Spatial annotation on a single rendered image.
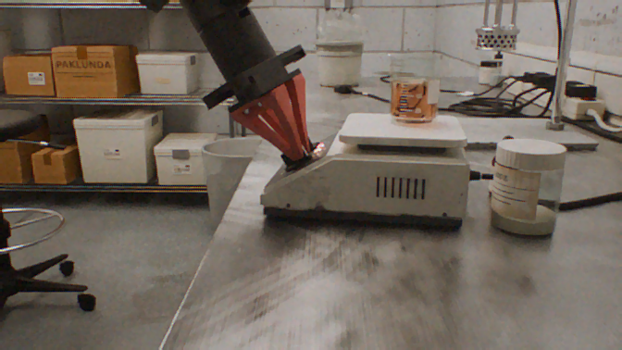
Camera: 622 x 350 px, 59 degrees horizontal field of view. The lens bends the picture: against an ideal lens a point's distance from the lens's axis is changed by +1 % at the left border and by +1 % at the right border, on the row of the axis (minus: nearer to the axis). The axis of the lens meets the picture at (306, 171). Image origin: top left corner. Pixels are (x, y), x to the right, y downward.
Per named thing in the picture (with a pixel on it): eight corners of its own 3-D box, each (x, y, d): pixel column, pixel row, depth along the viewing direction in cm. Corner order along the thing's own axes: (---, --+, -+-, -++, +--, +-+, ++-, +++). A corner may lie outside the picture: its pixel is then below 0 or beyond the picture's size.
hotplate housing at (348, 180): (258, 218, 54) (256, 141, 52) (285, 181, 67) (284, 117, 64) (490, 233, 51) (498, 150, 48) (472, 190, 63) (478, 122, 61)
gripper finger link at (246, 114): (346, 130, 56) (303, 49, 55) (310, 158, 51) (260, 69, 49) (302, 149, 61) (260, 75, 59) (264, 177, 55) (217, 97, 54)
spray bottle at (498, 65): (486, 85, 152) (490, 47, 149) (491, 84, 155) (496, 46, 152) (499, 87, 150) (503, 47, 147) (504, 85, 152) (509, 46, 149)
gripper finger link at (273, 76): (339, 135, 55) (293, 53, 53) (301, 166, 50) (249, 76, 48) (294, 155, 59) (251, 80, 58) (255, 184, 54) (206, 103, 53)
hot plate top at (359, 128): (337, 143, 51) (337, 134, 51) (348, 120, 63) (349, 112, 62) (468, 149, 49) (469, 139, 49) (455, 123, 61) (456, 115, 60)
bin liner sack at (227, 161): (198, 255, 218) (192, 156, 206) (214, 224, 250) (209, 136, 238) (281, 256, 217) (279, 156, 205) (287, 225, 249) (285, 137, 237)
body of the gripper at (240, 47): (311, 58, 55) (275, -7, 54) (251, 91, 48) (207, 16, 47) (270, 82, 60) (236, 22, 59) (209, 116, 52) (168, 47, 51)
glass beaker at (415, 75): (442, 123, 58) (448, 46, 56) (434, 133, 53) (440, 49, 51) (388, 119, 60) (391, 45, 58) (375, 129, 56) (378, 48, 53)
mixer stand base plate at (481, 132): (400, 147, 83) (400, 141, 82) (385, 122, 102) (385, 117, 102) (601, 149, 82) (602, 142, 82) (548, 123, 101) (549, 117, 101)
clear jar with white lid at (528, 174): (511, 210, 56) (519, 135, 54) (568, 228, 52) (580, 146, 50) (476, 224, 53) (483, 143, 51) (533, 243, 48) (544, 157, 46)
